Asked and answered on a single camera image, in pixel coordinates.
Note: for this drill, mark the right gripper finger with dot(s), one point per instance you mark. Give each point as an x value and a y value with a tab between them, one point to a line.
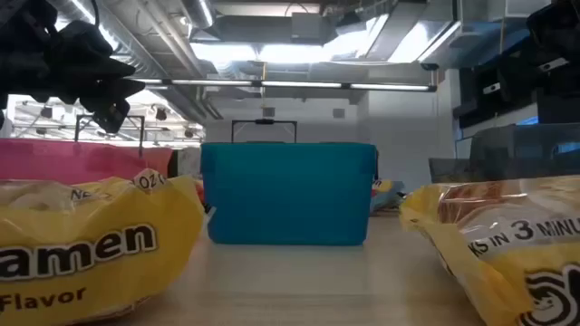
555	74
491	88

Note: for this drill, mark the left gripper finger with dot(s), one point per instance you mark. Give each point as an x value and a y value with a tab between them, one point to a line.
113	117
122	88

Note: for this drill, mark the black plastic bin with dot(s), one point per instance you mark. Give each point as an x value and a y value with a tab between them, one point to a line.
521	154

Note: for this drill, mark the red Maruchan ramen pack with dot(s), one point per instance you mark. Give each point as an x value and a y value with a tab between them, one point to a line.
199	190

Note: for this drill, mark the blue plastic bin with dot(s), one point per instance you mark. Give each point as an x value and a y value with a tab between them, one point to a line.
290	194

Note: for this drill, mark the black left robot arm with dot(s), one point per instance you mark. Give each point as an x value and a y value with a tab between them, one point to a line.
18	13

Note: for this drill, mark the yellow Maruchan ramen pack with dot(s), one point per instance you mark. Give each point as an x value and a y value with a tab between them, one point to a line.
90	217
498	253

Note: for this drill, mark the red plastic bin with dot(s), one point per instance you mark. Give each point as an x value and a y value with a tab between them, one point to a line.
68	160

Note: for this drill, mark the long ceiling strip light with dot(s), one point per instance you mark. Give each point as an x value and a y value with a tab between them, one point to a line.
294	84

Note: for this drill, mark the black wall camera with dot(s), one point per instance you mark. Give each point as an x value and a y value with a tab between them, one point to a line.
428	66

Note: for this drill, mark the silver round ceiling duct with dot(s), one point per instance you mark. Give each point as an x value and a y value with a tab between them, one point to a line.
201	11

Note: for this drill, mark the grey rectangular ceiling duct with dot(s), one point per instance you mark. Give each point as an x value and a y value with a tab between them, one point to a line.
254	29

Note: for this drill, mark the grey square wall box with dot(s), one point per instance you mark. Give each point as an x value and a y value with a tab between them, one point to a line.
338	113
268	112

